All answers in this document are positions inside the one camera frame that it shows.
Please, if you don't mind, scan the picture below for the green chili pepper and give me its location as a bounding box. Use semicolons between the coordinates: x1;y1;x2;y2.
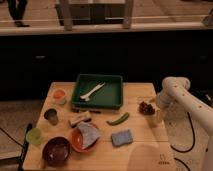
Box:
106;112;130;126

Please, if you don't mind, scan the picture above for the dark maroon bowl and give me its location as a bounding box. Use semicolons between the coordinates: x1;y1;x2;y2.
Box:
42;137;70;167

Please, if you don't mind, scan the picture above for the white plastic fork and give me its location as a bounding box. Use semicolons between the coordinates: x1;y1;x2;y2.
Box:
80;83;105;101

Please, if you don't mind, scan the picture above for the wooden stool frame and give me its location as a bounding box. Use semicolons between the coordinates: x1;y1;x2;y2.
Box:
55;0;134;31

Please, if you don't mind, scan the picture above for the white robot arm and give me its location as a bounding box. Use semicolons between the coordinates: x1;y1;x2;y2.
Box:
156;77;213;171

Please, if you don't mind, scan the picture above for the black cable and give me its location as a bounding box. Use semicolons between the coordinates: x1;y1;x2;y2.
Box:
171;111;201;171

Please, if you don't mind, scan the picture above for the black marker pen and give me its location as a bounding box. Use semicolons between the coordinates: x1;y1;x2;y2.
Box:
71;108;101;114

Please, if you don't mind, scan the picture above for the orange bowl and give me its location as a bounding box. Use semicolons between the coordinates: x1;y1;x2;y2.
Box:
70;127;100;153

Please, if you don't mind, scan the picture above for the dark purple grape bunch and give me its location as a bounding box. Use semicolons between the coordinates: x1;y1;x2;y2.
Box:
139;102;155;115

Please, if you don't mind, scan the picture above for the white black brush block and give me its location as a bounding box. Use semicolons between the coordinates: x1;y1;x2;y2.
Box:
69;112;91;128

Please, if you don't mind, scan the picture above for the black clamp bar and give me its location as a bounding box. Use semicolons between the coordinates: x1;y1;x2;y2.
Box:
0;127;29;171

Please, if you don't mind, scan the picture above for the dark grey cup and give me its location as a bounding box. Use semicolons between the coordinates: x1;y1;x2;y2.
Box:
44;108;58;126

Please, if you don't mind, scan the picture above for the blue sponge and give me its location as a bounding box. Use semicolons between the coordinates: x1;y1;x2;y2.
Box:
111;130;133;147

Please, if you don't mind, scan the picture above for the orange filled white cup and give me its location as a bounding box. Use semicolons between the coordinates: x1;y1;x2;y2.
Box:
53;89;66;105

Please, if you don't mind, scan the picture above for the grey blue cloth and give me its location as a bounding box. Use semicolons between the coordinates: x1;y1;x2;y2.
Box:
77;122;101;149

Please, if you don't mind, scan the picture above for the green plastic tray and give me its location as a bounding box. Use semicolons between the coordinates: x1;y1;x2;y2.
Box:
71;74;123;110

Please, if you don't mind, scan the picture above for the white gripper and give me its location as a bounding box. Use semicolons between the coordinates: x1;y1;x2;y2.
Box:
155;90;174;123

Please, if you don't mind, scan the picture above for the light green cup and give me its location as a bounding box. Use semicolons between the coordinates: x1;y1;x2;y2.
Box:
26;128;42;145

